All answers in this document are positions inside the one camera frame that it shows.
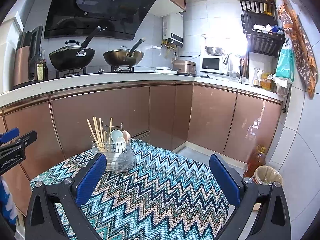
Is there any teal hanging bag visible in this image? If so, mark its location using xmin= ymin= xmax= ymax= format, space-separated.
xmin=276 ymin=44 xmax=295 ymax=83

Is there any white microwave oven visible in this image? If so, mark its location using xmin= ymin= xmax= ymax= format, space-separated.
xmin=200 ymin=55 xmax=227 ymax=75

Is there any beige trash bin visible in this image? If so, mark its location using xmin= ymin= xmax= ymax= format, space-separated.
xmin=252 ymin=165 xmax=283 ymax=187

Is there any chrome sink faucet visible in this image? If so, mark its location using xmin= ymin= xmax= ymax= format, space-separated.
xmin=223 ymin=53 xmax=244 ymax=83

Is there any black dish rack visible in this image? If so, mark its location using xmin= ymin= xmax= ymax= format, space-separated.
xmin=237 ymin=0 xmax=285 ymax=57

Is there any black range hood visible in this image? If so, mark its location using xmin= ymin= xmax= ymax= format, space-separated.
xmin=44 ymin=0 xmax=156 ymax=40

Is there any white refrigerator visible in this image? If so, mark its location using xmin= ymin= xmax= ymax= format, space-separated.
xmin=0 ymin=12 xmax=24 ymax=94

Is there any gas stove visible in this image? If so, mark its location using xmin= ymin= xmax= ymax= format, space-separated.
xmin=48 ymin=66 xmax=156 ymax=80

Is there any bronze wok with lid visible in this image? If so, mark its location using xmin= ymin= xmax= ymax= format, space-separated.
xmin=103 ymin=37 xmax=146 ymax=67

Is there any white ceramic spoon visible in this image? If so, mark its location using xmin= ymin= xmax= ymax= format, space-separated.
xmin=114 ymin=137 xmax=126 ymax=153
xmin=110 ymin=129 xmax=123 ymax=142

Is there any copper black thermos kettle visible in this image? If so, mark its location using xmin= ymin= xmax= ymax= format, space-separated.
xmin=13 ymin=25 xmax=43 ymax=89

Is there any chevron patterned table mat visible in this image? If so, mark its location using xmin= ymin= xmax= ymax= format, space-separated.
xmin=25 ymin=140 xmax=229 ymax=239

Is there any black wok with lid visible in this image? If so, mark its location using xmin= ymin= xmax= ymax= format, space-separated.
xmin=48 ymin=26 xmax=102 ymax=71

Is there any blue gloved left hand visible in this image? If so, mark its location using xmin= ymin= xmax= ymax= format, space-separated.
xmin=1 ymin=177 xmax=17 ymax=226

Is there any dark sauce bottle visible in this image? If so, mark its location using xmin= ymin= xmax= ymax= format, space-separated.
xmin=37 ymin=49 xmax=48 ymax=82

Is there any yellow detergent bottle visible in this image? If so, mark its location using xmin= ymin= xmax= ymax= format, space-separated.
xmin=260 ymin=73 xmax=272 ymax=91

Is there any cooking oil bottle on floor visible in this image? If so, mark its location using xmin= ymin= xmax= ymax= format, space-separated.
xmin=243 ymin=145 xmax=267 ymax=178

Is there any beige ceramic spoon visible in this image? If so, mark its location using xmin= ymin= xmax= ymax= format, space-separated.
xmin=123 ymin=130 xmax=131 ymax=144

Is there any brown patterned apron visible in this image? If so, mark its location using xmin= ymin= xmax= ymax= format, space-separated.
xmin=278 ymin=0 xmax=318 ymax=99

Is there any copper rice cooker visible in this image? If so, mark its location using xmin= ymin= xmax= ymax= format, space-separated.
xmin=172 ymin=60 xmax=196 ymax=76

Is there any white water heater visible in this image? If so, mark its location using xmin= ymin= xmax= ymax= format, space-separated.
xmin=162 ymin=13 xmax=184 ymax=48

